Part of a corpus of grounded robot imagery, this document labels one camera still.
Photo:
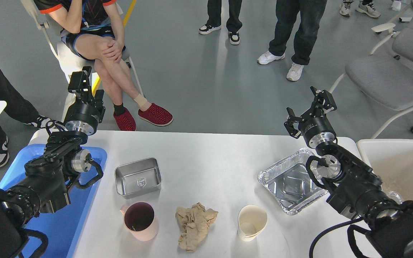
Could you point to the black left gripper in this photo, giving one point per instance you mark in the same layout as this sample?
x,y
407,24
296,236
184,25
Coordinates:
x,y
82,116

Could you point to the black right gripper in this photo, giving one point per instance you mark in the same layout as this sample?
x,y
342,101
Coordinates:
x,y
316,128

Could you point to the stainless steel rectangular tin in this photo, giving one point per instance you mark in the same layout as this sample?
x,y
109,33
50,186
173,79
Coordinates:
x,y
138,178

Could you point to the pink plastic mug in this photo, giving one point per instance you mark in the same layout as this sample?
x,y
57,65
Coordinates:
x,y
140,220

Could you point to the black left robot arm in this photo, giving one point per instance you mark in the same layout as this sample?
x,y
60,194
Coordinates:
x,y
50,177

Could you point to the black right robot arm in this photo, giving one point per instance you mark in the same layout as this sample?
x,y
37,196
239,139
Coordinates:
x,y
355,191

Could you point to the white folding chair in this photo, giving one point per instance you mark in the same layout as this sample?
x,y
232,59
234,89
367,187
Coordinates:
x,y
69,62

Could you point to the seated person red shoes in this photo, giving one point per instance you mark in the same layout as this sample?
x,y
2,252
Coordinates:
x,y
93,30

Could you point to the aluminium foil tray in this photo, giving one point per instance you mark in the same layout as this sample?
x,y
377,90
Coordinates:
x,y
290,184

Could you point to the person in black trousers left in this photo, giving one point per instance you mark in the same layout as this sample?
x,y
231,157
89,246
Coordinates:
x,y
20,109

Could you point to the grey padded chair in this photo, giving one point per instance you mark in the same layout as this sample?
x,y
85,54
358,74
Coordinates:
x,y
383,76

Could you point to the standing person white sneakers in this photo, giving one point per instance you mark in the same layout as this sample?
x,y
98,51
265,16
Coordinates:
x,y
287,11

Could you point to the white plastic waste bin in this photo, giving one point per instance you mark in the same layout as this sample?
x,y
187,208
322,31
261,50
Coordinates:
x,y
392,160

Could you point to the white paper cup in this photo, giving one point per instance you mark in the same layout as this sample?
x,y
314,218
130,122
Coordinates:
x,y
252,221

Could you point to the person grey sneakers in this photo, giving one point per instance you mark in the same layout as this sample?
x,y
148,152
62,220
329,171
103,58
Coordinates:
x,y
365,6

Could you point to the blue plastic tray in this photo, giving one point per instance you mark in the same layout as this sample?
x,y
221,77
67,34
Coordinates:
x,y
63,227

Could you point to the crumpled brown paper napkin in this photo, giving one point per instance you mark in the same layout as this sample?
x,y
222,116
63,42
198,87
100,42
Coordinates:
x,y
195,223

